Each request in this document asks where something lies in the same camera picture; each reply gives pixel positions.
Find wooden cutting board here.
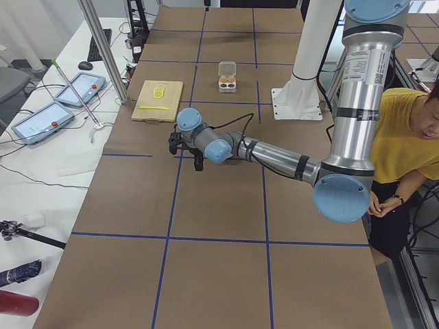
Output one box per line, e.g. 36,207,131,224
131,80,183,123

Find teach pendant tablet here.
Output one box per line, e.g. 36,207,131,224
12,101,75,145
54,72,106,108

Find folded blue umbrella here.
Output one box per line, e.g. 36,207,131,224
0,260,42,287

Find black computer mouse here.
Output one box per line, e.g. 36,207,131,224
78,61,93,71

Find aluminium frame post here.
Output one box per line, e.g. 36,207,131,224
78,0,128,104

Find near teach pendant tablet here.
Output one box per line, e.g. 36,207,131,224
12,101,75,145

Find metal rod with green tip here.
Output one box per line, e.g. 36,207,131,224
51,59,104,130

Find red cylinder bottle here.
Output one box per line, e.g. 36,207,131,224
1,291,40,317

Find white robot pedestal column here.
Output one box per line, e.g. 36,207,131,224
272,0,343,121

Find clear plastic egg box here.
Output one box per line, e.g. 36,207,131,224
218,61,237,93

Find white small box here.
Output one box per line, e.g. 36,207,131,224
23,213,46,229

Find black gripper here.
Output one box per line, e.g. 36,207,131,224
184,144,202,171

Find yellow plastic knife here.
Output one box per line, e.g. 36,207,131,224
139,105,170,110

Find far teach pendant tablet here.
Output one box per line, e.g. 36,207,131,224
54,72,106,108

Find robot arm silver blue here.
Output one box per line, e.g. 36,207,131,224
168,1,409,223

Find yellow lemon slices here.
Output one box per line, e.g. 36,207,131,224
153,84,166,99

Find black keyboard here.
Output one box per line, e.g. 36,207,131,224
86,28,112,62

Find person in yellow shirt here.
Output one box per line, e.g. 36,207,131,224
368,86,438,259

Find black tripod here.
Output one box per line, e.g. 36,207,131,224
1,221,66,249

